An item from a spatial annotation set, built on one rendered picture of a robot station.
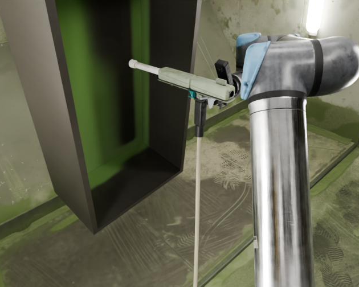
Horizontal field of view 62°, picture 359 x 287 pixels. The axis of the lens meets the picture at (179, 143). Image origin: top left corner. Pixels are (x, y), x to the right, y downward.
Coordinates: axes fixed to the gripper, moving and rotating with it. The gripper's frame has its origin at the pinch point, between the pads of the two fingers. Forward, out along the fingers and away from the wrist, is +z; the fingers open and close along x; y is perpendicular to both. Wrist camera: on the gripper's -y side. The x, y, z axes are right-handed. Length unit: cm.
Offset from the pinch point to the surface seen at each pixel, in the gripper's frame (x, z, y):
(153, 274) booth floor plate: 20, 3, 110
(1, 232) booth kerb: 114, 47, 113
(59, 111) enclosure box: 30.9, 33.7, 6.0
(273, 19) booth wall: 70, -192, 0
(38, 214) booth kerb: 111, 24, 111
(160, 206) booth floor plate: 54, -37, 108
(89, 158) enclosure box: 67, 6, 54
